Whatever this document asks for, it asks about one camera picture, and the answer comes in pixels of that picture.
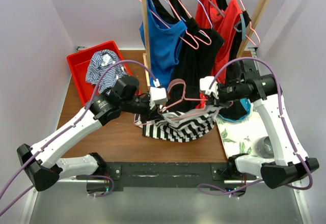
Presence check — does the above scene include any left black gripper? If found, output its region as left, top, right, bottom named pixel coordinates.
left=121, top=95, right=164, bottom=124

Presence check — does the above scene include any black white striped tank top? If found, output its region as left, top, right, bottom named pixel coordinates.
left=134, top=105, right=220, bottom=143

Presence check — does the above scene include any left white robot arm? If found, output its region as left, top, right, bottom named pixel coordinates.
left=17, top=75, right=153, bottom=191

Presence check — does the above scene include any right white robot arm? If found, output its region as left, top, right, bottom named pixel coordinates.
left=200, top=73, right=319, bottom=190

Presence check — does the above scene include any blue tank top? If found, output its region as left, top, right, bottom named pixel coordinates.
left=147, top=0, right=186, bottom=88

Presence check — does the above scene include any black red tank top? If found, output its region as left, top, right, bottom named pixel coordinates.
left=216, top=0, right=242, bottom=83

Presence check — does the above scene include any floral pattern tray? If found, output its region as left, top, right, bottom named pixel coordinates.
left=216, top=105, right=268, bottom=157

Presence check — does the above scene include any blue white striped shirt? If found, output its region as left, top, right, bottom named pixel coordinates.
left=85, top=49, right=127, bottom=95

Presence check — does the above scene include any red plastic bin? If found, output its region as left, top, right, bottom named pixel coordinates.
left=67, top=41, right=124, bottom=105

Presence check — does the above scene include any wooden clothes rack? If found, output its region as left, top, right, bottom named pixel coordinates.
left=139, top=0, right=281, bottom=92

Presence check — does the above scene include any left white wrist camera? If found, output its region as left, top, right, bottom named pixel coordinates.
left=149, top=78, right=168, bottom=109

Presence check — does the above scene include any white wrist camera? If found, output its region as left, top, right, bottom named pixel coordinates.
left=149, top=78, right=168, bottom=109
left=199, top=76, right=219, bottom=99

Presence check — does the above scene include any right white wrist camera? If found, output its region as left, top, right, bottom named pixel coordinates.
left=199, top=76, right=219, bottom=99

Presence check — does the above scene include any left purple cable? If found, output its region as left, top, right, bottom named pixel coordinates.
left=0, top=60, right=162, bottom=216

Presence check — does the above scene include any purple cable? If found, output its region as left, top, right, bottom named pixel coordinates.
left=198, top=57, right=313, bottom=196
left=0, top=60, right=162, bottom=216

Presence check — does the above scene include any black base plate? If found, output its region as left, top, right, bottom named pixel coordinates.
left=76, top=161, right=248, bottom=191

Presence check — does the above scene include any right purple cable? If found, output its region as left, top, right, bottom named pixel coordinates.
left=198, top=57, right=313, bottom=196

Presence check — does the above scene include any light blue wire hanger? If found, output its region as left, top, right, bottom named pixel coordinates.
left=196, top=0, right=213, bottom=29

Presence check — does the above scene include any aluminium frame rail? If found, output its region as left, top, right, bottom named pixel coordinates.
left=21, top=176, right=312, bottom=223

